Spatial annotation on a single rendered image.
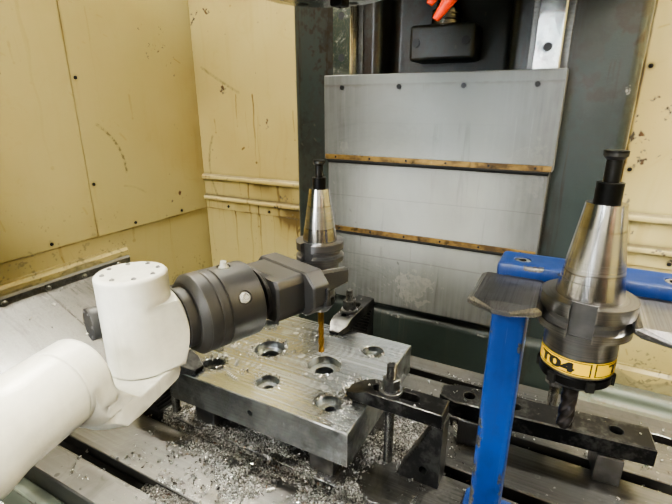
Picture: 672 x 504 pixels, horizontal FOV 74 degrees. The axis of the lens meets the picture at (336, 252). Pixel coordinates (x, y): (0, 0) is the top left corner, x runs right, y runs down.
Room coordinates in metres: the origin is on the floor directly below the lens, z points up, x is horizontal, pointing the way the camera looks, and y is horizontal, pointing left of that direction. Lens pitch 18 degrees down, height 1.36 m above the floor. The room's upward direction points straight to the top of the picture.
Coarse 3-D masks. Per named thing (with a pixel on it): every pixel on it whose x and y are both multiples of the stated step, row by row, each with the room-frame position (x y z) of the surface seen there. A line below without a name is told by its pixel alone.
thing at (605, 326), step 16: (544, 288) 0.31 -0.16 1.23; (544, 304) 0.30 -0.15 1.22; (560, 304) 0.28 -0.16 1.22; (576, 304) 0.28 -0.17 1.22; (624, 304) 0.28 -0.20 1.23; (640, 304) 0.28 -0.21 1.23; (544, 320) 0.29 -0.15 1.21; (560, 320) 0.29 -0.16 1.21; (576, 320) 0.28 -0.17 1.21; (592, 320) 0.28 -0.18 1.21; (608, 320) 0.27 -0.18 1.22; (624, 320) 0.27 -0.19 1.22; (592, 336) 0.27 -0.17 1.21; (608, 336) 0.27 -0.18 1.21; (624, 336) 0.27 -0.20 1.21
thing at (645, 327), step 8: (640, 296) 0.31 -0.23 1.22; (648, 304) 0.30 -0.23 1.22; (656, 304) 0.30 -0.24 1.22; (664, 304) 0.30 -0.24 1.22; (640, 312) 0.29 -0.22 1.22; (648, 312) 0.29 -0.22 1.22; (656, 312) 0.29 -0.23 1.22; (664, 312) 0.29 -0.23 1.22; (640, 320) 0.27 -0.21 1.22; (648, 320) 0.27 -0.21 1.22; (656, 320) 0.27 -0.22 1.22; (664, 320) 0.27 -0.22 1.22; (640, 328) 0.26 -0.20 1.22; (648, 328) 0.26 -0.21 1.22; (656, 328) 0.26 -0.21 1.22; (664, 328) 0.26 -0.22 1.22; (640, 336) 0.26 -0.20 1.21; (648, 336) 0.26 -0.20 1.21; (656, 336) 0.25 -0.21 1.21; (664, 336) 0.25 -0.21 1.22; (664, 344) 0.25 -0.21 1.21
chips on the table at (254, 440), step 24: (168, 408) 0.58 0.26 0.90; (192, 408) 0.59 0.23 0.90; (192, 432) 0.55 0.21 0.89; (216, 432) 0.53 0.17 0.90; (240, 432) 0.53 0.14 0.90; (408, 432) 0.53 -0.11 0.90; (264, 456) 0.49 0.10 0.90; (288, 456) 0.49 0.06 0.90; (360, 456) 0.49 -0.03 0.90; (312, 480) 0.45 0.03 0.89
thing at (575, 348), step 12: (552, 336) 0.29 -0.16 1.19; (576, 336) 0.28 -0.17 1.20; (552, 348) 0.29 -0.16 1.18; (564, 348) 0.28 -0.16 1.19; (576, 348) 0.28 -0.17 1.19; (588, 348) 0.27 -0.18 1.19; (600, 348) 0.27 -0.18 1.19; (612, 348) 0.27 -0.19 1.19; (576, 360) 0.28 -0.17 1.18; (588, 360) 0.27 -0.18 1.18; (600, 360) 0.27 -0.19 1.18; (612, 360) 0.28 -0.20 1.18
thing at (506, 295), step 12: (480, 276) 0.36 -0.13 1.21; (492, 276) 0.35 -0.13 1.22; (504, 276) 0.35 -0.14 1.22; (516, 276) 0.35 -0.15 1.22; (480, 288) 0.33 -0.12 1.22; (492, 288) 0.33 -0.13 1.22; (504, 288) 0.33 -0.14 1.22; (516, 288) 0.33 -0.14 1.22; (528, 288) 0.33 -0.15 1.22; (540, 288) 0.33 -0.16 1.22; (468, 300) 0.31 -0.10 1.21; (480, 300) 0.31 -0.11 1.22; (492, 300) 0.31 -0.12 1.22; (504, 300) 0.31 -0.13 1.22; (516, 300) 0.31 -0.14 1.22; (528, 300) 0.31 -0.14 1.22; (492, 312) 0.30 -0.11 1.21; (504, 312) 0.29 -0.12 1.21; (516, 312) 0.29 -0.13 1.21; (528, 312) 0.29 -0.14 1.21; (540, 312) 0.29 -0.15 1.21
